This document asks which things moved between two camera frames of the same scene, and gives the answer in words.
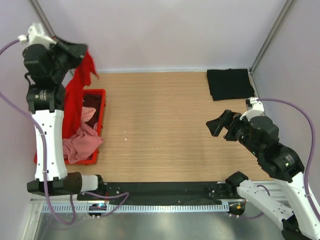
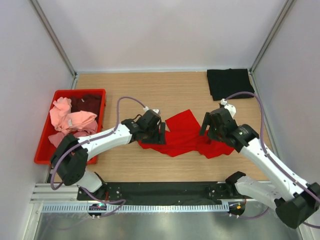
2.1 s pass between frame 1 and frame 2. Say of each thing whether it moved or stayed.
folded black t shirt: stayed
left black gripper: moved
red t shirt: moved
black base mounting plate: stayed
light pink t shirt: moved
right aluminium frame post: stayed
